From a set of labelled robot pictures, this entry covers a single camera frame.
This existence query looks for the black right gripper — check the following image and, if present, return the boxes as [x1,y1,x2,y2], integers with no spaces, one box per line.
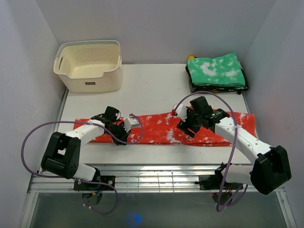
[177,106,202,138]

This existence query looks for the red white tie-dye trousers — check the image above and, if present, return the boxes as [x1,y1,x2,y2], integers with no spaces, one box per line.
[73,113,256,146]

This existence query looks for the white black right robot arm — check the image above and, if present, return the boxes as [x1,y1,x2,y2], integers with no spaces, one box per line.
[174,96,292,195]

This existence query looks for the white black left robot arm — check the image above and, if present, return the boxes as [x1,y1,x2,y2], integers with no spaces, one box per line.
[41,106,133,190]

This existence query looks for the green white tie-dye trousers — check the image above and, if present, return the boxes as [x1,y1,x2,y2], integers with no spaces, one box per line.
[186,53,245,88]

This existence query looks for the cream perforated plastic basket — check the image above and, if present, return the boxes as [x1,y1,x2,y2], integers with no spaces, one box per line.
[53,40,123,93]

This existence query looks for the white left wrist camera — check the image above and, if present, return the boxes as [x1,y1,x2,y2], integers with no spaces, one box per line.
[124,117,140,132]

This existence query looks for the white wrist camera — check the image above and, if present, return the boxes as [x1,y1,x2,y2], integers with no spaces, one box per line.
[174,104,188,122]
[124,117,140,132]

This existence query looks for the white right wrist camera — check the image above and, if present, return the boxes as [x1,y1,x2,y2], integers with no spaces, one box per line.
[174,104,188,122]

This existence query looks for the aluminium table frame rails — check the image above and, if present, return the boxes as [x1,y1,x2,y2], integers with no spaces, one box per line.
[20,87,296,228]

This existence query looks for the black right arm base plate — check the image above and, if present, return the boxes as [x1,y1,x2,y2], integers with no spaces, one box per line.
[195,174,243,191]

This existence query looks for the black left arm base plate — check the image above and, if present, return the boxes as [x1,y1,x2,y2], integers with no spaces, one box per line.
[73,175,115,191]

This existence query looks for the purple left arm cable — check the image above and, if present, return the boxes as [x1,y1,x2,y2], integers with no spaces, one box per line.
[21,114,144,215]

